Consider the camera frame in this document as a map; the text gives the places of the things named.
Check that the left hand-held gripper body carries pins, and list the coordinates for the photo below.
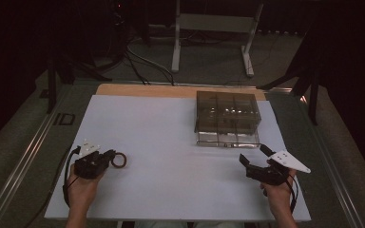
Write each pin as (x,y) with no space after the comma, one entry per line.
(88,164)

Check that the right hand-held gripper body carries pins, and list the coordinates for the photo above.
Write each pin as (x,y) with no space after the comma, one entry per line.
(266,174)

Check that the smoky clear plastic drawer organizer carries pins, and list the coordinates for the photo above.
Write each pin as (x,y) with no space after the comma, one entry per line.
(228,107)

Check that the person's right hand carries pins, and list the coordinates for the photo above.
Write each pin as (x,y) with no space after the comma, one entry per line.
(278,193)

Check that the person's left hand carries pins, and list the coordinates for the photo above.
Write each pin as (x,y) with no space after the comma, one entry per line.
(80,190)

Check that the white table sheet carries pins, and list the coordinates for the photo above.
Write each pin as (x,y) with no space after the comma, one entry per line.
(171,177)

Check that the black stand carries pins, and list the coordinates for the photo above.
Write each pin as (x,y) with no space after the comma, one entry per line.
(51,91)
(313,101)

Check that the wooden table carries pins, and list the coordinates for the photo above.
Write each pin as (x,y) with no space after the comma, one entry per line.
(145,91)

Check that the white metal stand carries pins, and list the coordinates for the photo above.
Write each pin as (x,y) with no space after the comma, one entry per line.
(215,22)

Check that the black floor bracket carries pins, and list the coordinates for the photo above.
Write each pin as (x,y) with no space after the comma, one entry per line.
(56,119)

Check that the aluminium floor rail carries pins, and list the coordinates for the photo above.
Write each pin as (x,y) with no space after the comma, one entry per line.
(29,148)
(342,190)

